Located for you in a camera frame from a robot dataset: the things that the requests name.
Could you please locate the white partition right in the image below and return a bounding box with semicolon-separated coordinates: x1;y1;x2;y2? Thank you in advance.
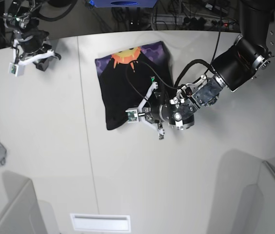
231;161;275;234

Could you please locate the black T-shirt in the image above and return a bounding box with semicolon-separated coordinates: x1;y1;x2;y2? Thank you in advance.
95;41;175;131

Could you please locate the blue box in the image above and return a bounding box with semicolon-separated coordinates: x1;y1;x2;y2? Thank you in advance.
88;0;157;8

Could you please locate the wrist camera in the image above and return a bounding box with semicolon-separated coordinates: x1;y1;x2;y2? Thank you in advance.
9;62;25;77
126;108;139;123

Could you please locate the white partition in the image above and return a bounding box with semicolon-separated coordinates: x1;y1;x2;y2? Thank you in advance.
231;161;275;234
0;171;60;234

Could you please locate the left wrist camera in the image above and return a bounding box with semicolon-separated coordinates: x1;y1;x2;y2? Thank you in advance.
126;108;139;123

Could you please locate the white label plate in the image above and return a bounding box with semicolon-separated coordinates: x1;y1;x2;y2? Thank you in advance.
70;214;131;233

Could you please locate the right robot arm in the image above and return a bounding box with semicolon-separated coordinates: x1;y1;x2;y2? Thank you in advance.
0;0;77;77

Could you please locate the white partition left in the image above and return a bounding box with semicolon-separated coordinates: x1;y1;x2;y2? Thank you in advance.
0;171;60;234

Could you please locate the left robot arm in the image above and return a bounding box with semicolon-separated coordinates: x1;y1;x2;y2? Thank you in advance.
126;0;275;139

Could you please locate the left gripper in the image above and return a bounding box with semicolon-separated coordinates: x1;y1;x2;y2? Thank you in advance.
137;82;168;140

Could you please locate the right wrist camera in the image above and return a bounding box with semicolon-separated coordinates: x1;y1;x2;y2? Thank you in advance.
9;62;25;77

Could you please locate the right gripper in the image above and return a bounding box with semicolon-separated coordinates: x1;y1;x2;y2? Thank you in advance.
12;29;61;71

